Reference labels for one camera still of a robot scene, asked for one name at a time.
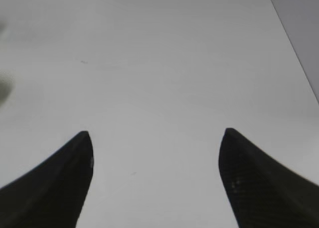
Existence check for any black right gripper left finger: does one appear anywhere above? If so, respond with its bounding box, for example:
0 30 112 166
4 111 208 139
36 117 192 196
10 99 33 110
0 131 94 228

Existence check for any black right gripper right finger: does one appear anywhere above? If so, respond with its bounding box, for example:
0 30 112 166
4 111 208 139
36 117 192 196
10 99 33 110
218 128 319 228

